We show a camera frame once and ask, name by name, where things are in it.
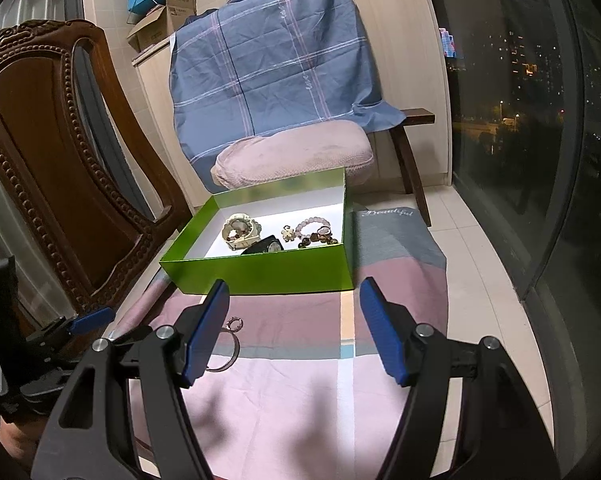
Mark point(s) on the pink pillow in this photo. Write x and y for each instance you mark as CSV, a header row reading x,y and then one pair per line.
x,y
295,152

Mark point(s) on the person's left hand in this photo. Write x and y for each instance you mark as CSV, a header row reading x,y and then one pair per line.
x,y
18,440

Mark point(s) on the carved wooden chair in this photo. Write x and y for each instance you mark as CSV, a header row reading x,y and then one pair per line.
x,y
45,160

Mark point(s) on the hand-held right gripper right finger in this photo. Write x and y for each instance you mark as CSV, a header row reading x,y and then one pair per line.
x,y
385,335

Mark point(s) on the brown cardboard box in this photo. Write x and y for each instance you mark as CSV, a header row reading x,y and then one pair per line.
x,y
155,25

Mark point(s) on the silver bangle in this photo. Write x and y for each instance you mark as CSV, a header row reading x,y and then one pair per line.
x,y
236,347

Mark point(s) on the dark wooden bench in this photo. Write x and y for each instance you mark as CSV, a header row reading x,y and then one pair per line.
x,y
405,160

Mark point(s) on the green cardboard box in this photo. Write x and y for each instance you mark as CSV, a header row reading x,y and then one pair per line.
x,y
260,272

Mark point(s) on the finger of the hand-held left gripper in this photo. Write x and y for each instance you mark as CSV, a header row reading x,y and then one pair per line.
x,y
135,337
93,320

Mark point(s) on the black wristwatch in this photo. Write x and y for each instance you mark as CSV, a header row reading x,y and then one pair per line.
x,y
265,246

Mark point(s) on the blue plaid cloth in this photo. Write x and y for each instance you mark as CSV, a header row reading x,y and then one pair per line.
x,y
280,60

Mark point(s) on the pink striped cloth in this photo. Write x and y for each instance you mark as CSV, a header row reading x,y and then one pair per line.
x,y
290,410

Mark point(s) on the dark window frame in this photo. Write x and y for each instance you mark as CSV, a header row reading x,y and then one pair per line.
x,y
565,160

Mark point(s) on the white wristwatch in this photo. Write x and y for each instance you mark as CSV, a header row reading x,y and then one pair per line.
x,y
243,241

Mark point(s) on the gold flower pendant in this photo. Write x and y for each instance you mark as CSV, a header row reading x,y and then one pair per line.
x,y
287,234

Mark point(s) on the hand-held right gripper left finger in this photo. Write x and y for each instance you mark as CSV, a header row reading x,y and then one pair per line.
x,y
205,335

